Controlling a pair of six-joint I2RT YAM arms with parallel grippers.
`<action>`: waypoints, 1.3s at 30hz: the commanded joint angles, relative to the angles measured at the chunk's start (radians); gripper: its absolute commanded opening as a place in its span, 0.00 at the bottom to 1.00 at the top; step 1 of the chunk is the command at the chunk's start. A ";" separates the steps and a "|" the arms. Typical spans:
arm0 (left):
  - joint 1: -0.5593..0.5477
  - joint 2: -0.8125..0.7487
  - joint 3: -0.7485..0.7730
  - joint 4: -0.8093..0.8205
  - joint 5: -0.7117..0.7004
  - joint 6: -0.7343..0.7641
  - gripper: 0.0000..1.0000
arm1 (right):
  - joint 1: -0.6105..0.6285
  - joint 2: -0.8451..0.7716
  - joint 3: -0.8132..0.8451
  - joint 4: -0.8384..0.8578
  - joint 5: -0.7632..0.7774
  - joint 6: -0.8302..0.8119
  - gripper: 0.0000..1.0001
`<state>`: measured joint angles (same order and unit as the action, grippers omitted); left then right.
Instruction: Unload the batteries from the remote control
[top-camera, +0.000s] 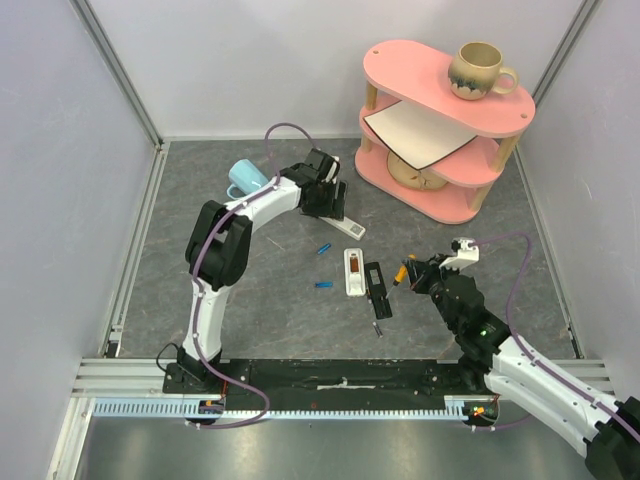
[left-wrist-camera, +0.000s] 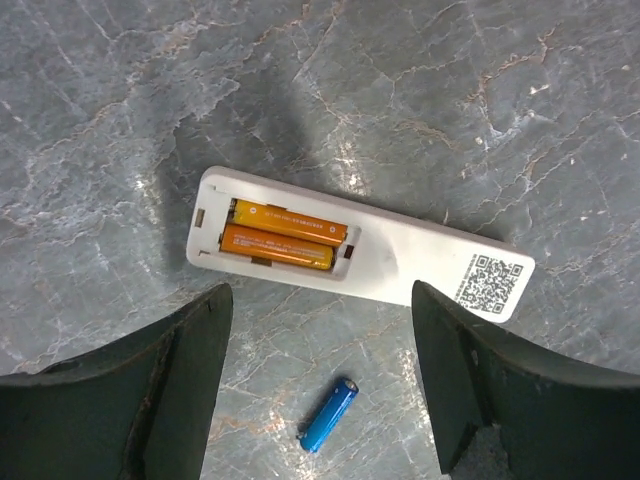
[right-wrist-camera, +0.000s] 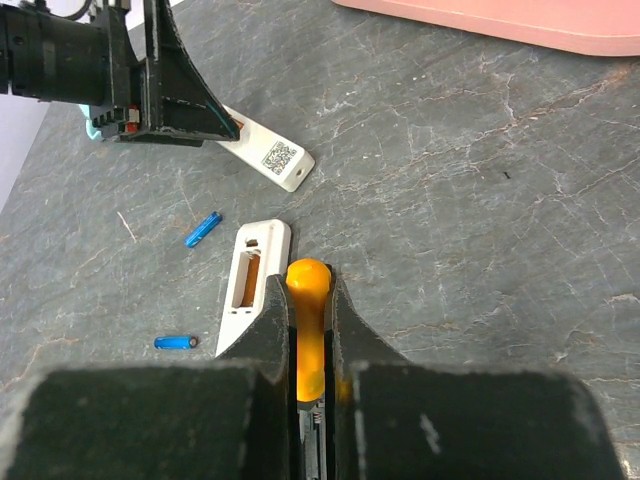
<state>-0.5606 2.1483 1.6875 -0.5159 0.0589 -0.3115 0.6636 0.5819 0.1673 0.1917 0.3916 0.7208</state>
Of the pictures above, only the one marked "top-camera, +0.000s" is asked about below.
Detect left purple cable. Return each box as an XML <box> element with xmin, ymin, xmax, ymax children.
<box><xmin>191</xmin><ymin>122</ymin><xmax>314</xmax><ymax>430</ymax></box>

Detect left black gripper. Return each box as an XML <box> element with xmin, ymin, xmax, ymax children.
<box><xmin>301</xmin><ymin>180</ymin><xmax>349</xmax><ymax>224</ymax></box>

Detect light blue mug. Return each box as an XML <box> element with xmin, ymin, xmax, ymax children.
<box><xmin>226</xmin><ymin>159</ymin><xmax>269</xmax><ymax>200</ymax></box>

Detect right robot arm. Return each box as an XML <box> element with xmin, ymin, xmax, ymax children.
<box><xmin>403</xmin><ymin>255</ymin><xmax>639</xmax><ymax>479</ymax></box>

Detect white square plate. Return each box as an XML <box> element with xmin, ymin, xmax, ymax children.
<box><xmin>364</xmin><ymin>101</ymin><xmax>477</xmax><ymax>170</ymax></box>

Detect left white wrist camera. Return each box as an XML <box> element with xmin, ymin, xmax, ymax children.
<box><xmin>319</xmin><ymin>155</ymin><xmax>340</xmax><ymax>183</ymax></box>

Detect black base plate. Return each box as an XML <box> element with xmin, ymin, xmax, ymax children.
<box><xmin>164</xmin><ymin>357</ymin><xmax>481</xmax><ymax>414</ymax></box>

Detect white remote orange batteries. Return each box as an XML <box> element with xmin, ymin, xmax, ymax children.
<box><xmin>321</xmin><ymin>217</ymin><xmax>366</xmax><ymax>241</ymax></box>

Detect orange handled screwdriver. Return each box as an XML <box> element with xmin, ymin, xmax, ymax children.
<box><xmin>386</xmin><ymin>254</ymin><xmax>416</xmax><ymax>298</ymax></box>

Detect grey cable duct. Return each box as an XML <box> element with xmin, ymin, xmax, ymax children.
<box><xmin>93</xmin><ymin>397</ymin><xmax>498</xmax><ymax>421</ymax></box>

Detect white remote blue batteries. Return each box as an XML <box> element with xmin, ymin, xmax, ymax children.
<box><xmin>344</xmin><ymin>248</ymin><xmax>366</xmax><ymax>297</ymax></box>

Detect pink three-tier shelf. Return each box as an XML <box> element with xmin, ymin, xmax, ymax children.
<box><xmin>355</xmin><ymin>40</ymin><xmax>536</xmax><ymax>224</ymax></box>

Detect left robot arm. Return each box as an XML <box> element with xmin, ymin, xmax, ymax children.
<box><xmin>177</xmin><ymin>148</ymin><xmax>347</xmax><ymax>393</ymax></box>

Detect black battery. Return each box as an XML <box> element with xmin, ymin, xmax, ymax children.
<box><xmin>372</xmin><ymin>322</ymin><xmax>383</xmax><ymax>338</ymax></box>

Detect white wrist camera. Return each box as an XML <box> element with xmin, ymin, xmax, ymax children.
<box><xmin>319</xmin><ymin>155</ymin><xmax>340</xmax><ymax>183</ymax></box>
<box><xmin>440</xmin><ymin>237</ymin><xmax>480</xmax><ymax>272</ymax></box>

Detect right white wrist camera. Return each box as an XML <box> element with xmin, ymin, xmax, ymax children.
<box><xmin>440</xmin><ymin>237</ymin><xmax>480</xmax><ymax>272</ymax></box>

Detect beige bowl on shelf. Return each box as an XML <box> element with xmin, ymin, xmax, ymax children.
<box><xmin>387</xmin><ymin>152</ymin><xmax>447</xmax><ymax>190</ymax></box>

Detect beige ceramic mug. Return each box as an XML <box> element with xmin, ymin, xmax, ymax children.
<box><xmin>447</xmin><ymin>42</ymin><xmax>519</xmax><ymax>101</ymax></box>

